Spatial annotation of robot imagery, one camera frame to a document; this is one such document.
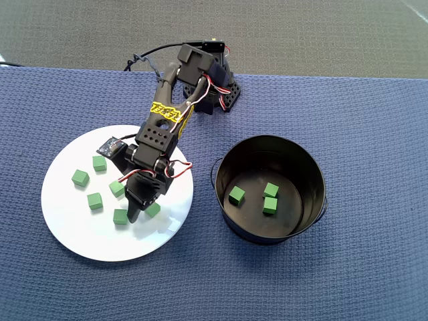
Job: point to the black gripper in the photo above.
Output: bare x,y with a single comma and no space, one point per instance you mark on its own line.
138,198

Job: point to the small green cube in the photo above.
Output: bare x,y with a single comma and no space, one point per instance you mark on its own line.
116,188
94,201
120,216
270,205
271,189
154,210
80,177
99,164
236,195

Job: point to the white round plate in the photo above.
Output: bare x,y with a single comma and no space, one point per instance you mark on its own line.
100,240

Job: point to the black metal bucket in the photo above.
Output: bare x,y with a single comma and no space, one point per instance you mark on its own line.
291,157

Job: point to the blue woven table cloth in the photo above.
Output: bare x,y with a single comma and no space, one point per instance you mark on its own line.
334,267

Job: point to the small wrist camera board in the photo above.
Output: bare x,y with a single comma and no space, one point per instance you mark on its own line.
111,147

